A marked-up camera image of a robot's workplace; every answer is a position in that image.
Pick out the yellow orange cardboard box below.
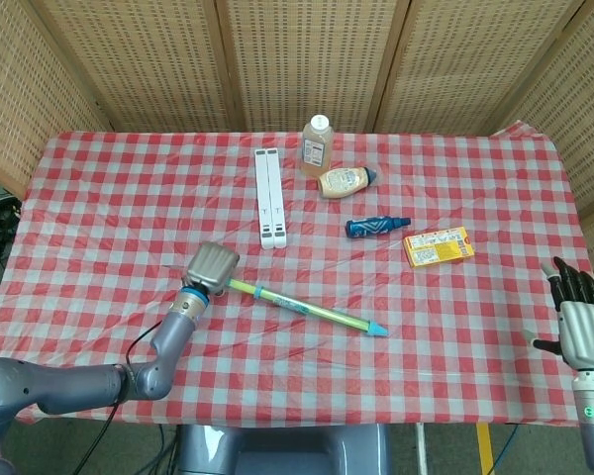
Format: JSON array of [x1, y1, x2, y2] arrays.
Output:
[[403, 226, 475, 269]]

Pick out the white table leg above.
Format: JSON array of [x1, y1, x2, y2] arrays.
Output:
[[414, 424, 427, 475]]

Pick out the floor cables under table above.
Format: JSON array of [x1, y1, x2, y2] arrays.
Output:
[[141, 425, 180, 475]]

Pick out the red white checked tablecloth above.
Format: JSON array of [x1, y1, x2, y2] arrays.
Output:
[[0, 121, 594, 429]]

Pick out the black cable bundle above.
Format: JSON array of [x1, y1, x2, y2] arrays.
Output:
[[0, 192, 24, 271]]

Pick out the long colourful water squirter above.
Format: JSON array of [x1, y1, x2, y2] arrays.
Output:
[[226, 278, 390, 340]]

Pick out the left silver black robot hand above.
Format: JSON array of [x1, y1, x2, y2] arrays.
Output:
[[185, 240, 242, 298]]

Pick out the beige squeeze bottle blue cap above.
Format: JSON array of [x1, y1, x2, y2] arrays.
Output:
[[317, 166, 379, 200]]

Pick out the white folded laptop stand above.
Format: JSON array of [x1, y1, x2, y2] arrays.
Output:
[[254, 146, 288, 250]]

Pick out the bamboo folding screen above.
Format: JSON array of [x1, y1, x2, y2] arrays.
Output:
[[0, 0, 594, 219]]

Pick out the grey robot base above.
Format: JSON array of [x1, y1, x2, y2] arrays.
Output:
[[176, 424, 393, 475]]

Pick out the blue floor cable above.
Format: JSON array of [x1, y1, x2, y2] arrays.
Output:
[[494, 425, 520, 471]]

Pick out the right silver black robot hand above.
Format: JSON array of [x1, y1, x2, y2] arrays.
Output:
[[522, 255, 594, 371]]

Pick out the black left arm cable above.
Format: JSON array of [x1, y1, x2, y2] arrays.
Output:
[[72, 320, 165, 475]]

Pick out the dark blue spray bottle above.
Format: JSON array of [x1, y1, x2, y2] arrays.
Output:
[[345, 215, 412, 238]]

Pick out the clear bottle amber liquid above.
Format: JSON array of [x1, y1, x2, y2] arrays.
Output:
[[301, 114, 334, 179]]

